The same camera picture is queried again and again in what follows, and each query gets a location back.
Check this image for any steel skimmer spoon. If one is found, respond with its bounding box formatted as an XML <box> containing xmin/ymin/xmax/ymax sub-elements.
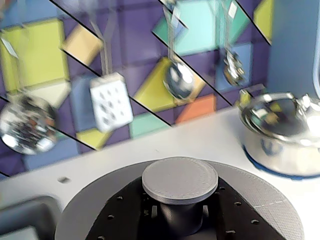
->
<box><xmin>0</xmin><ymin>29</ymin><xmax>60</xmax><ymax>155</ymax></box>

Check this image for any shiny steel pot lid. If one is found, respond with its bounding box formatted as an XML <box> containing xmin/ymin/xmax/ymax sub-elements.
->
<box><xmin>238</xmin><ymin>91</ymin><xmax>320</xmax><ymax>149</ymax></box>

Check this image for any blue wooden toy kitchen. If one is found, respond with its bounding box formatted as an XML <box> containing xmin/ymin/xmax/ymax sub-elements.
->
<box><xmin>0</xmin><ymin>0</ymin><xmax>320</xmax><ymax>240</ymax></box>

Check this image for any steel ladle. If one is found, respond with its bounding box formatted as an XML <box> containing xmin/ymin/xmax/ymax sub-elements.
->
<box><xmin>161</xmin><ymin>0</ymin><xmax>196</xmax><ymax>102</ymax></box>

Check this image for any steel slotted spatula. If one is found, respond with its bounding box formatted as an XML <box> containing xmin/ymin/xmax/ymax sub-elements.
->
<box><xmin>87</xmin><ymin>14</ymin><xmax>135</xmax><ymax>134</ymax></box>

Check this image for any steel serving fork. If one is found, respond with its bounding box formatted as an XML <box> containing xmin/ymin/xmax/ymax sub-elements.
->
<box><xmin>219</xmin><ymin>0</ymin><xmax>247</xmax><ymax>87</ymax></box>

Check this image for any gray toy sink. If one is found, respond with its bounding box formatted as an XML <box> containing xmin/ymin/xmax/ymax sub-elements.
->
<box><xmin>0</xmin><ymin>195</ymin><xmax>62</xmax><ymax>240</ymax></box>

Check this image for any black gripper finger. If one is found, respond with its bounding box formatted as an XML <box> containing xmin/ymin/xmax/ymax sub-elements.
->
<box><xmin>95</xmin><ymin>181</ymin><xmax>174</xmax><ymax>240</ymax></box>
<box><xmin>196</xmin><ymin>179</ymin><xmax>285</xmax><ymax>240</ymax></box>

